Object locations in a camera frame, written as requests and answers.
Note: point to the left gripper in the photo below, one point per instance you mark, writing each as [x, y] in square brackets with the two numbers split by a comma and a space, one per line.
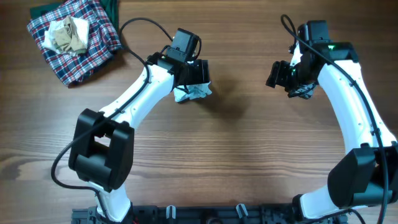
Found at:
[201, 66]

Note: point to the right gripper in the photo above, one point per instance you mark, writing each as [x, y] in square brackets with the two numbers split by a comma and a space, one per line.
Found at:
[280, 74]

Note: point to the light blue striped baby pants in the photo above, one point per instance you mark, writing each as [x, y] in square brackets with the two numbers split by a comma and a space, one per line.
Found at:
[191, 92]

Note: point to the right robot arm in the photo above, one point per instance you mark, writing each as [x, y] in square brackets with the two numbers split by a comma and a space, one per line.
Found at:
[367, 175]

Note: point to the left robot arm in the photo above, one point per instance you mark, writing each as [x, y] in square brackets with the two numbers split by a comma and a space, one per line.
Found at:
[102, 155]

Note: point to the red blue plaid garment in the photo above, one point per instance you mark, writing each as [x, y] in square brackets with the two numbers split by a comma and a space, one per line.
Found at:
[103, 40]

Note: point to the dark green garment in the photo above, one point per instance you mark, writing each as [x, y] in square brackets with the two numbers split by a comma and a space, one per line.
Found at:
[109, 6]

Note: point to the white crumpled garment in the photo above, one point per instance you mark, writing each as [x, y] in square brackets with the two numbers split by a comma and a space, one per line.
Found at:
[48, 34]

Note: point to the beige crumpled garment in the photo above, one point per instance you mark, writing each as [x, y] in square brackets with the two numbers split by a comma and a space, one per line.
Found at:
[72, 37]

